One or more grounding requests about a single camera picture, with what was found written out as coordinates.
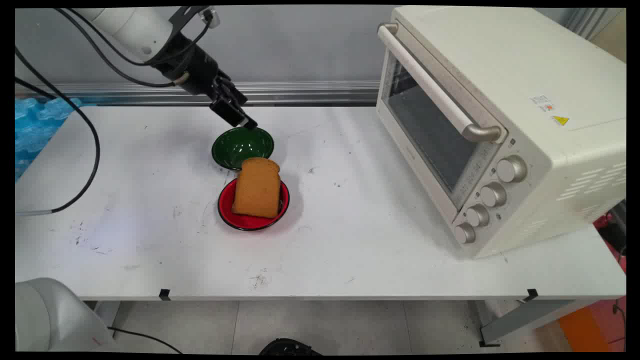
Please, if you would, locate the grey table leg frame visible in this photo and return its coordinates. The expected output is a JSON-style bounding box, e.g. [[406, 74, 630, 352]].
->
[[474, 299, 592, 348]]

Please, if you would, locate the dark green bowl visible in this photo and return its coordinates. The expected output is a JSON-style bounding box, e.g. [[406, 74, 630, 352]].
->
[[211, 126, 275, 172]]

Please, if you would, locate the red object behind table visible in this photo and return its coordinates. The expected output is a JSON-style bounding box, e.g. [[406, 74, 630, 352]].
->
[[594, 212, 627, 274]]

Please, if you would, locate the white label sticker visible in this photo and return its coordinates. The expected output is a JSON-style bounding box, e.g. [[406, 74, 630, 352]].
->
[[529, 93, 556, 113]]

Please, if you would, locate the oven glass door with handle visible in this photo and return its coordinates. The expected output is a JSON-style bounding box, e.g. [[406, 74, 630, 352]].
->
[[376, 22, 508, 225]]

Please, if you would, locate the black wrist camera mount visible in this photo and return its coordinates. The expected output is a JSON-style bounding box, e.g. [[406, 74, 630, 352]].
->
[[169, 6, 221, 31]]

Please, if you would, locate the large cream oven knob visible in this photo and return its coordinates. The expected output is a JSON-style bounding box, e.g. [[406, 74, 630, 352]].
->
[[496, 155, 528, 184]]

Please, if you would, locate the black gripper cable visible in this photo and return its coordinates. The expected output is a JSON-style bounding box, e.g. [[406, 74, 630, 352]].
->
[[54, 7, 212, 89]]

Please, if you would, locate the aluminium rail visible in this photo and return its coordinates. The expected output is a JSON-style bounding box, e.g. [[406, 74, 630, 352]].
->
[[15, 81, 381, 107]]

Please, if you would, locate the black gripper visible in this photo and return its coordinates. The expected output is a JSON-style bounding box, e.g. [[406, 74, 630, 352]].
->
[[149, 30, 259, 131]]

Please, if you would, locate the black round object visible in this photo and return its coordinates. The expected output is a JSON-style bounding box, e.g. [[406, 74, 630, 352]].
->
[[259, 338, 323, 356]]

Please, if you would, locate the black cable on floor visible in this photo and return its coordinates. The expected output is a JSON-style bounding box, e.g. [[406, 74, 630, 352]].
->
[[107, 326, 184, 354]]

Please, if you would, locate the cream toaster oven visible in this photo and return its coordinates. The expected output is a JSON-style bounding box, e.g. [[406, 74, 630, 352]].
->
[[376, 6, 627, 260]]

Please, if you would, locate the brown bread slice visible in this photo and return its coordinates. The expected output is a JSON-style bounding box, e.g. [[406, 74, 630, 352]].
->
[[231, 157, 282, 219]]

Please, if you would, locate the red plate with black rim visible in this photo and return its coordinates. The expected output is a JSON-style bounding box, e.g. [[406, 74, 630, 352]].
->
[[217, 177, 291, 232]]

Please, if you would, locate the blue plastic wrap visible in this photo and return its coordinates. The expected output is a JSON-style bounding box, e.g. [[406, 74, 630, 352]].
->
[[15, 97, 84, 181]]

